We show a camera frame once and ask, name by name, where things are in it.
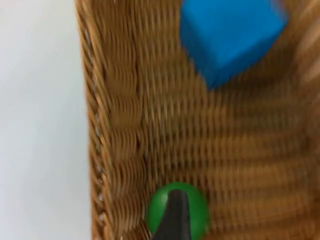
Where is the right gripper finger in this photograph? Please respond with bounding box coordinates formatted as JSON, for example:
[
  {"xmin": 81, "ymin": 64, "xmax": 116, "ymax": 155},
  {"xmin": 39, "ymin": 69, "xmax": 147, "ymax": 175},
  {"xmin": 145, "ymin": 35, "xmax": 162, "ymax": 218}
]
[{"xmin": 150, "ymin": 189, "xmax": 193, "ymax": 240}]

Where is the green ball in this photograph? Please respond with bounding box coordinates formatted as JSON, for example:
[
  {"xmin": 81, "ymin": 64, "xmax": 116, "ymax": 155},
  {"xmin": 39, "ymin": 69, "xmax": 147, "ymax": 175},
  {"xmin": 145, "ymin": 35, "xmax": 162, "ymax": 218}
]
[{"xmin": 145, "ymin": 181, "xmax": 210, "ymax": 238}]

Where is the blue cube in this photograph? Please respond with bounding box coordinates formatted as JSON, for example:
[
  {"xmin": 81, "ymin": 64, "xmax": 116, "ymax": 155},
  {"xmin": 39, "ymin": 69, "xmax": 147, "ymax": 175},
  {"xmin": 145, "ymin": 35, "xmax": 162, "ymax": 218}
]
[{"xmin": 179, "ymin": 0, "xmax": 291, "ymax": 90}]

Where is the pale brown wicker basket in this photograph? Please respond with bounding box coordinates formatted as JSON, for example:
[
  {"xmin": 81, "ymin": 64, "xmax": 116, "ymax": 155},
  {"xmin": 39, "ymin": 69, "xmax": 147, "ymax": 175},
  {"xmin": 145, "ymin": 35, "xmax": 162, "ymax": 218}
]
[{"xmin": 74, "ymin": 0, "xmax": 320, "ymax": 240}]

